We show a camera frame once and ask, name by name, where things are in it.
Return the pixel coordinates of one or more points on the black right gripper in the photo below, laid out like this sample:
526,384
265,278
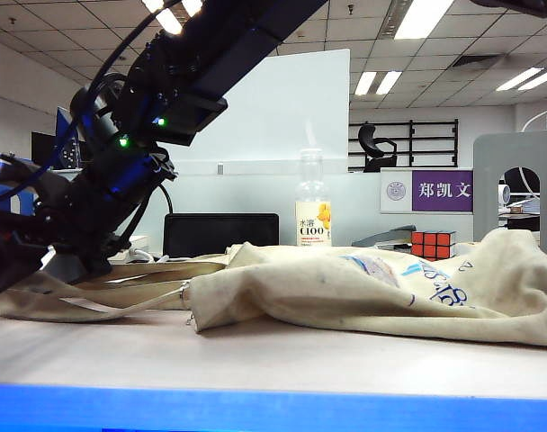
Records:
84,225

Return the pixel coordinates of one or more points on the cream canvas tote bag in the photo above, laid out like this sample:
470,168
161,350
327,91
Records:
345,292

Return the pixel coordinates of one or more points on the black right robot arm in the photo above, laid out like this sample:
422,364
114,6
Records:
237,54

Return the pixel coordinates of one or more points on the white power strip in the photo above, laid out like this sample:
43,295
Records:
138,242

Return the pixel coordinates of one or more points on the black desk socket box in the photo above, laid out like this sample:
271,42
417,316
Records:
219,234

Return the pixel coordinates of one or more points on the frosted glass partition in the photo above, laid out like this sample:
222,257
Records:
255,193

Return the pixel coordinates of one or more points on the ceiling light panel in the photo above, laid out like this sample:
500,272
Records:
365,83
167,20
541,78
422,20
520,79
389,82
192,6

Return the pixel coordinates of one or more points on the blue foreground bar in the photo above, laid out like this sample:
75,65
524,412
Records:
273,409

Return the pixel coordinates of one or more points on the clear drink bottle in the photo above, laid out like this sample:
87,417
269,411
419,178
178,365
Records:
313,225

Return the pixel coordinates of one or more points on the grey stapler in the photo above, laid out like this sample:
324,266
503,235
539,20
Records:
386,236

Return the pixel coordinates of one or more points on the black office chair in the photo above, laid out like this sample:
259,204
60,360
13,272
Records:
374,155

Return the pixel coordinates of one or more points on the Rubik's cube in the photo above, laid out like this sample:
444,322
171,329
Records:
433,245

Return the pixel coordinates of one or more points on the purple name plate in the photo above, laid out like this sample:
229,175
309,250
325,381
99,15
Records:
440,191

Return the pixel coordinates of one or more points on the ceiling air vent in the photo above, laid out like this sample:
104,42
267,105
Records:
478,60

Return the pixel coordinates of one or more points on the grey metal bookend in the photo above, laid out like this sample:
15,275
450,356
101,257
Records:
516,153

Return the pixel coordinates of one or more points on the black wall rack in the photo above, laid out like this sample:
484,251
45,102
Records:
431,144

